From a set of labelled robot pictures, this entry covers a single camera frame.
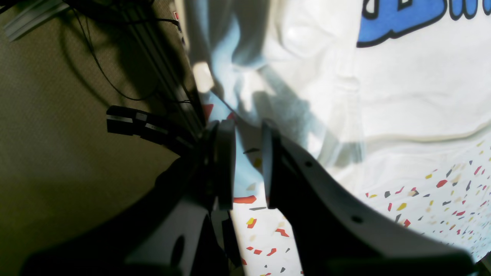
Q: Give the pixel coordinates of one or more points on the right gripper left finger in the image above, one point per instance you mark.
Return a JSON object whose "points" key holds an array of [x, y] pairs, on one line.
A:
{"points": [[166, 233]]}

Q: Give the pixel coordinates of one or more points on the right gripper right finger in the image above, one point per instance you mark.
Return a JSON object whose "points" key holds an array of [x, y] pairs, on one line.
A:
{"points": [[335, 233]]}

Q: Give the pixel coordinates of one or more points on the white printed T-shirt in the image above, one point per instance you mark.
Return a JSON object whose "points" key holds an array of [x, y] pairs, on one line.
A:
{"points": [[379, 91]]}

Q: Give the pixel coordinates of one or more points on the terrazzo patterned tablecloth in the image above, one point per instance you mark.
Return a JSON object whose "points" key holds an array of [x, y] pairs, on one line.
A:
{"points": [[449, 204]]}

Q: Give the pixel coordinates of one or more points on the black table clamp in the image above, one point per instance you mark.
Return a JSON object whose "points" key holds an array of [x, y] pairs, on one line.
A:
{"points": [[150, 127]]}

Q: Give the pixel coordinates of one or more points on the white table leg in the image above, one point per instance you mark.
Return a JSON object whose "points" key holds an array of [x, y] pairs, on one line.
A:
{"points": [[32, 17]]}

